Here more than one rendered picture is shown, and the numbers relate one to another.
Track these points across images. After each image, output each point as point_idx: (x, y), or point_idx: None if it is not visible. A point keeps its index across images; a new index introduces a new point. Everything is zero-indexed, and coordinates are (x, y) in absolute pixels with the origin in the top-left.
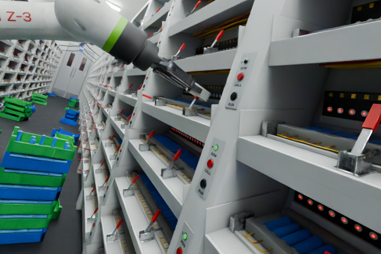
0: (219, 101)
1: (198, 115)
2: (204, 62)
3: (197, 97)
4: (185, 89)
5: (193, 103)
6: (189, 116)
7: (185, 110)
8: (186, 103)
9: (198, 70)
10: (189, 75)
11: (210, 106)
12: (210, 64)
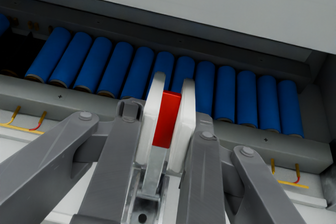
0: (95, 4)
1: (171, 175)
2: None
3: (171, 138)
4: (138, 163)
5: (162, 167)
6: (164, 214)
7: (158, 221)
8: (0, 90)
9: (151, 10)
10: (283, 192)
11: (116, 67)
12: (301, 18)
